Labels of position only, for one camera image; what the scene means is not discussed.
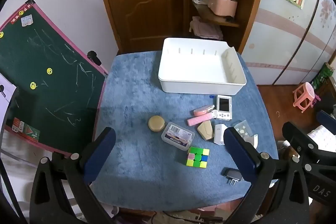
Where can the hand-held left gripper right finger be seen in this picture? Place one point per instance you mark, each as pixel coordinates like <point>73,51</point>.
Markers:
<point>240,153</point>

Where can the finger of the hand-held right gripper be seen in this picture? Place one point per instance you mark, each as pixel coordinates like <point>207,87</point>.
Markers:
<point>298,136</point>
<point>326,118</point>

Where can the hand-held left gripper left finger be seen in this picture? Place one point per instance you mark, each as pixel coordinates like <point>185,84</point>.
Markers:
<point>101,153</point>

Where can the white tissue pack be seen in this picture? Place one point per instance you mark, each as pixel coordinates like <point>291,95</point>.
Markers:
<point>324,136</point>

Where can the black charger plug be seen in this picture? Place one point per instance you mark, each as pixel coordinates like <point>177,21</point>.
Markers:
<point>231,175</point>

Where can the clear packet with white dots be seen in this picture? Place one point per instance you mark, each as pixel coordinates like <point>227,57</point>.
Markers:
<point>242,129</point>

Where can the small white box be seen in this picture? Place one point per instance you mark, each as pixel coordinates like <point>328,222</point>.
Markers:
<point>219,133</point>

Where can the pink plastic stool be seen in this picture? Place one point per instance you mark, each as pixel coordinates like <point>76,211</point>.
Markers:
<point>304,95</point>

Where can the tan hexagonal box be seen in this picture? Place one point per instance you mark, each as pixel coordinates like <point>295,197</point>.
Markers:
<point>205,130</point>

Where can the green printed packet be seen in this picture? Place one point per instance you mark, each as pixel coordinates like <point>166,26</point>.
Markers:
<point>322,75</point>

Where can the colourful puzzle cube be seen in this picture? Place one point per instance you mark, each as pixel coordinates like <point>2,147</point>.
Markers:
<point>197,157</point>

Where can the white handheld game device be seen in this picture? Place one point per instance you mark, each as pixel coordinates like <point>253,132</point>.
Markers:
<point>224,106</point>

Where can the pink rectangular eraser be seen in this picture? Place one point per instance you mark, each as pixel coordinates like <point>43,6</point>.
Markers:
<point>200,119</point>

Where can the pink correction tape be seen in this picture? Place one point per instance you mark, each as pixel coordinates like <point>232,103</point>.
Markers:
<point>203,110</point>

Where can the round tan container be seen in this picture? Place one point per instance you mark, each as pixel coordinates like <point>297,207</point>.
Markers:
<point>156,123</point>

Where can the clear plastic box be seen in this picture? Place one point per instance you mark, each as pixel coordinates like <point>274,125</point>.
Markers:
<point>178,135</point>

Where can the blue plush blanket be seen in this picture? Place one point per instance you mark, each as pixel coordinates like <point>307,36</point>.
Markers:
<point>136,98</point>

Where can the red and green sticker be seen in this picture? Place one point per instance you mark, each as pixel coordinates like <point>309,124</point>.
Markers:
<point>26,130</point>

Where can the floral wardrobe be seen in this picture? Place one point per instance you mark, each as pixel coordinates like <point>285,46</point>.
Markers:
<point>286,40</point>

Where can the white plastic storage tray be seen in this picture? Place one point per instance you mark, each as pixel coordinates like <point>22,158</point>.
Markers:
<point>195,70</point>

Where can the yellow smiley magnet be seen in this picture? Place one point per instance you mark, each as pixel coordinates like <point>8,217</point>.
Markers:
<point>32,85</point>
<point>49,71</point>

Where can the black clamp knob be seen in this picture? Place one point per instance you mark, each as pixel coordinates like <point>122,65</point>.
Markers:
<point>94,57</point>

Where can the white paper sheet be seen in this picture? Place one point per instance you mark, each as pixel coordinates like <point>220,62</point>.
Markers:
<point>5,94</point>

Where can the folded pink cloth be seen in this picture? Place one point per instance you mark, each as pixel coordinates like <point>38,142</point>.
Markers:
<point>206,28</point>

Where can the wooden corner shelf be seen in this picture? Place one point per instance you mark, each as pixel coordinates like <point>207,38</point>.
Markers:
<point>249,3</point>

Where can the pale blue sticker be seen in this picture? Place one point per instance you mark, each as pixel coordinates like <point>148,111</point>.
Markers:
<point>26,20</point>

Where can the brown wooden door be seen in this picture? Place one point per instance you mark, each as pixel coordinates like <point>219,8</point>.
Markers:
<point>141,1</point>

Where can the green chalkboard with pink frame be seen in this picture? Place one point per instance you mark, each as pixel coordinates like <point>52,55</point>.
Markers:
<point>52,98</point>

